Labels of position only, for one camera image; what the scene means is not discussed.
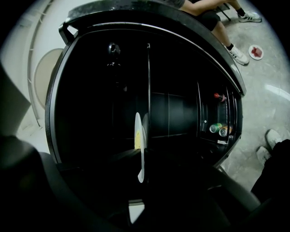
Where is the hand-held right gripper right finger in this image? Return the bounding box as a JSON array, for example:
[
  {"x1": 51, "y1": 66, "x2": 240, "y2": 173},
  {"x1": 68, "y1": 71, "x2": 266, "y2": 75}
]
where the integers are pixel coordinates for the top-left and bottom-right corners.
[{"x1": 135, "y1": 148, "x2": 263, "y2": 232}]

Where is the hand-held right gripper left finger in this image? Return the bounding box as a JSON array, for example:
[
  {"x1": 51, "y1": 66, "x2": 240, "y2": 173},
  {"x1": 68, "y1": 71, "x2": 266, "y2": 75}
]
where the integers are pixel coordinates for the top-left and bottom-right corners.
[{"x1": 0, "y1": 133, "x2": 142, "y2": 232}]

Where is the white round plate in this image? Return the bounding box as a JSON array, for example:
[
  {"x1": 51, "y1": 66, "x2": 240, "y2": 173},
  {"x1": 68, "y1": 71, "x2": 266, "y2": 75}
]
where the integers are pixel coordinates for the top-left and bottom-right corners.
[
  {"x1": 134, "y1": 112, "x2": 148, "y2": 184},
  {"x1": 33, "y1": 48, "x2": 66, "y2": 111}
]

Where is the black mini fridge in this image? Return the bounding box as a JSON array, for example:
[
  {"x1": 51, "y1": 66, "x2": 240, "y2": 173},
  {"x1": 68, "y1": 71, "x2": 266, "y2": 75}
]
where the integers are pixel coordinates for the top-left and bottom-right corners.
[{"x1": 44, "y1": 1, "x2": 247, "y2": 175}]

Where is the green drink can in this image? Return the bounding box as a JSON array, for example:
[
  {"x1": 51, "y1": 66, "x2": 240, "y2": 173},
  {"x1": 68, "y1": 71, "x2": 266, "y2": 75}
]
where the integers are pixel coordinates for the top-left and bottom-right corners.
[{"x1": 209, "y1": 123, "x2": 223, "y2": 134}]

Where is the orange drink can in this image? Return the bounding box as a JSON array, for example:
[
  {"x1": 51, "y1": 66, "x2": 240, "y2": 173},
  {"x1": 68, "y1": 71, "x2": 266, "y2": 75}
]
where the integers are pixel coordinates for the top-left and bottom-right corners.
[{"x1": 218, "y1": 126, "x2": 233, "y2": 137}]

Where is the person's left white shoe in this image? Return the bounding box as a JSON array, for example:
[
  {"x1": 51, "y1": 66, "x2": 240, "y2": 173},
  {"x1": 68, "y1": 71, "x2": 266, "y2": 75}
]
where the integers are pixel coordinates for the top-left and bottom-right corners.
[{"x1": 256, "y1": 146, "x2": 272, "y2": 165}]

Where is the person's white shoe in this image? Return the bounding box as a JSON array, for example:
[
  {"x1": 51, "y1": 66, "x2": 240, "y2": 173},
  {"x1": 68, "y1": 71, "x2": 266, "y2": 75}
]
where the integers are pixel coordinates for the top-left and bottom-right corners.
[
  {"x1": 256, "y1": 146, "x2": 272, "y2": 165},
  {"x1": 265, "y1": 129, "x2": 283, "y2": 150}
]

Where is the person's black clothing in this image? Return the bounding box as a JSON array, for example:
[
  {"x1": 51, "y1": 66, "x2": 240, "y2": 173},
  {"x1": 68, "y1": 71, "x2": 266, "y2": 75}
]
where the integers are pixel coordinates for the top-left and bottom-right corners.
[{"x1": 250, "y1": 139, "x2": 290, "y2": 204}]

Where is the person's right white shoe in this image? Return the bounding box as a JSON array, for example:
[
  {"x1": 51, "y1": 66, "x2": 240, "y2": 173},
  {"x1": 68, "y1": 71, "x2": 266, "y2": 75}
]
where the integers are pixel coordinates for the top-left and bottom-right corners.
[{"x1": 265, "y1": 129, "x2": 283, "y2": 150}]

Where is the black bottle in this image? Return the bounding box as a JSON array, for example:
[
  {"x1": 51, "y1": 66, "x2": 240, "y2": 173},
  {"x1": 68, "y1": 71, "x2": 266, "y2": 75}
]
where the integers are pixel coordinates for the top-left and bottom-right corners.
[{"x1": 107, "y1": 43, "x2": 122, "y2": 68}]

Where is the small white plate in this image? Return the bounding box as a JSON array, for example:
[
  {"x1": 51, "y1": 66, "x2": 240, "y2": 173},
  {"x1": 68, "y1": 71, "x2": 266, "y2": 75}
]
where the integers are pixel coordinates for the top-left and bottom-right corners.
[{"x1": 248, "y1": 44, "x2": 264, "y2": 61}]

